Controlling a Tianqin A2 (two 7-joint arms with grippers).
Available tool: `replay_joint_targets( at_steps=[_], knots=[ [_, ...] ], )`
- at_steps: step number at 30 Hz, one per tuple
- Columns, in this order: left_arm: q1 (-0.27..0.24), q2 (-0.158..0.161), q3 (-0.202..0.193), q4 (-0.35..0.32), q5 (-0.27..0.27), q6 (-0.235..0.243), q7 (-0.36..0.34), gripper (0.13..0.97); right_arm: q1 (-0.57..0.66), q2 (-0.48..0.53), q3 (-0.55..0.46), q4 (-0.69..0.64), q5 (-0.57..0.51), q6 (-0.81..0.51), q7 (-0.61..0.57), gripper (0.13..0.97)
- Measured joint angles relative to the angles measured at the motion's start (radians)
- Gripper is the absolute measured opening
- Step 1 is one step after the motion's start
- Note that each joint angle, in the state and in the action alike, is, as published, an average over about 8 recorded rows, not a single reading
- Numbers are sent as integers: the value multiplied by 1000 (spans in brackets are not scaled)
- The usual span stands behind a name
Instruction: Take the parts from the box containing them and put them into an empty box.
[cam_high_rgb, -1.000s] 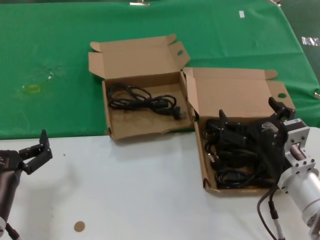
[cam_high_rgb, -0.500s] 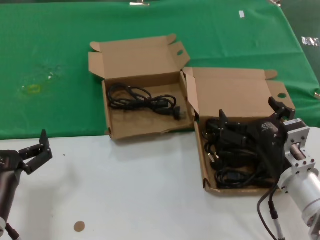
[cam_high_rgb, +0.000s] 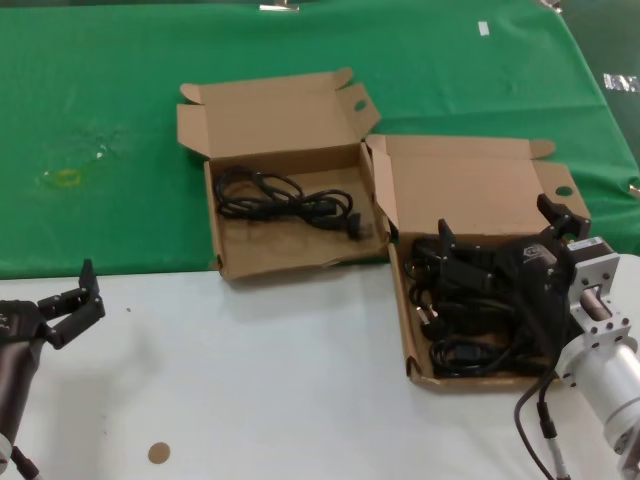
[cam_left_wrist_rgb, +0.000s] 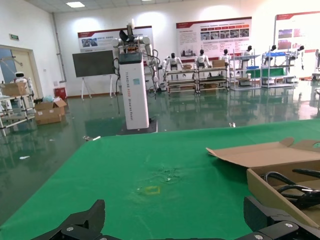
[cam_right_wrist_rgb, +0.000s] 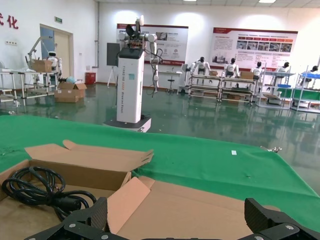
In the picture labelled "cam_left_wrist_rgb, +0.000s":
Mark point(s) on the dark screen on stand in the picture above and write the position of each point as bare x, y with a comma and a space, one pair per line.
92, 63

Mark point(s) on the grey wall pipe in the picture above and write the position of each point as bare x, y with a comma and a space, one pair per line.
55, 32

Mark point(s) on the large cardboard box on workbench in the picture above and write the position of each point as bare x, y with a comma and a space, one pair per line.
218, 63

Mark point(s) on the green table cloth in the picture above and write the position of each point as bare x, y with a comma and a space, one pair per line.
125, 162

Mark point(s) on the open brown cardboard box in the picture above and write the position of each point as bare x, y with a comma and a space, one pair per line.
262, 155

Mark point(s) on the open cardboard box on floor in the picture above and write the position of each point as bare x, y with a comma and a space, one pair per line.
50, 107

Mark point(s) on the white humanoid robot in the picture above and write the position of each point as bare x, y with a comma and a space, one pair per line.
225, 58
247, 52
300, 53
172, 62
202, 60
272, 47

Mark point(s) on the green exit sign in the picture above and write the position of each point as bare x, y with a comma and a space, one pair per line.
14, 37

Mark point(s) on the clear tape patch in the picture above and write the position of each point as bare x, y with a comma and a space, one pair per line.
168, 175

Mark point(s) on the red white wall poster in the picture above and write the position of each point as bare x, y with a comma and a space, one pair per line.
212, 45
287, 37
100, 40

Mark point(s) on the teal plastic bag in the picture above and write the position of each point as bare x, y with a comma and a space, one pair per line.
48, 98

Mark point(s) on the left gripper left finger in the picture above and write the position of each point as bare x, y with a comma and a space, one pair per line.
96, 217

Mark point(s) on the white pipe rack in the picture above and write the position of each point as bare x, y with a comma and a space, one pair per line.
23, 107

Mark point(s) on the shelf rack with blue bins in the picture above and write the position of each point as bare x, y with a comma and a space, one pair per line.
272, 72
246, 81

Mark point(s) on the cardboard box on rack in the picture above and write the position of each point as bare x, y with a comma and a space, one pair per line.
13, 89

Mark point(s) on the small cardboard box on workbench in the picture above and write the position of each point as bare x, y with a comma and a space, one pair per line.
187, 67

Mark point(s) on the ceiling light panel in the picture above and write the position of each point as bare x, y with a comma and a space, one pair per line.
74, 4

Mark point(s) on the metal table clamp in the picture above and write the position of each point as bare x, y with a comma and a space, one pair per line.
91, 138
232, 125

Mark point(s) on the closed cardboard box on floor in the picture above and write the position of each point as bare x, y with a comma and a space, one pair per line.
47, 119

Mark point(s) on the white scrap on floor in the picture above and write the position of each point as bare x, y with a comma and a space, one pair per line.
25, 157

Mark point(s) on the small white service robot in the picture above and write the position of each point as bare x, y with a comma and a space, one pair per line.
19, 75

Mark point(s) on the beige double door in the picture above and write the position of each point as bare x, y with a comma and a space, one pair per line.
25, 65

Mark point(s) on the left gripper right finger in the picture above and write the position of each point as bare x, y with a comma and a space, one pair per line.
255, 215

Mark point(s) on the pipe frame workbench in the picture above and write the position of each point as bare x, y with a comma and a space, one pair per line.
212, 80
180, 81

